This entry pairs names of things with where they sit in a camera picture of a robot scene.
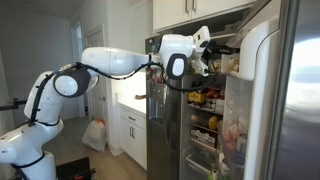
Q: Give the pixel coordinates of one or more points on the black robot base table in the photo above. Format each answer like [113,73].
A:
[76,170]

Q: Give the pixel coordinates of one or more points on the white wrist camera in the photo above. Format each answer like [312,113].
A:
[201,40]

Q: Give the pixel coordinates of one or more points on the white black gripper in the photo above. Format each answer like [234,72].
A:
[214,48]

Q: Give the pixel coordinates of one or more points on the white lower kitchen cabinet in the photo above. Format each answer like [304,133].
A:
[133,134]

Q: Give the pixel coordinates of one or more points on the yellow food box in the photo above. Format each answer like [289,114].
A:
[196,98]

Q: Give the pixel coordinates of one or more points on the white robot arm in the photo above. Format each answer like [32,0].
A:
[22,147]

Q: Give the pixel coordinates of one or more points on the white trash bag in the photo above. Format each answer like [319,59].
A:
[95,135]

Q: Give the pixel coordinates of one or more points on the clear top compartment lid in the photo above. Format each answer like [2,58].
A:
[251,13]

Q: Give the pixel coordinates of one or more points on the white upper kitchen cabinets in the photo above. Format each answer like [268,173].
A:
[169,13]

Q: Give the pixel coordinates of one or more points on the stainless steel side-by-side fridge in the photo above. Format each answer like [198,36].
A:
[183,140]

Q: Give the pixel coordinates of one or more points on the open right fridge door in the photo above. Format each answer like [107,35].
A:
[271,124]

